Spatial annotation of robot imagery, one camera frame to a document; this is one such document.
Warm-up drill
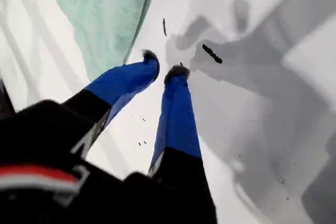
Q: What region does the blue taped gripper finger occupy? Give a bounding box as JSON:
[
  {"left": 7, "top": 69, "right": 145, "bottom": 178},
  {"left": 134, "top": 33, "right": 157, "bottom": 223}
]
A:
[
  {"left": 62, "top": 49, "right": 161, "bottom": 143},
  {"left": 147, "top": 62, "right": 218, "bottom": 224}
]

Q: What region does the pale green T-shirt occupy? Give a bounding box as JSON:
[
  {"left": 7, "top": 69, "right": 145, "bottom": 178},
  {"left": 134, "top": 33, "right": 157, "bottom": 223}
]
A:
[{"left": 36, "top": 0, "right": 161, "bottom": 82}]

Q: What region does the red white servo wire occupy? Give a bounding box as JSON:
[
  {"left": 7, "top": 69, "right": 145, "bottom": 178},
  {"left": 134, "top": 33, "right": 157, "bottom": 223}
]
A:
[{"left": 0, "top": 165, "right": 81, "bottom": 193}]

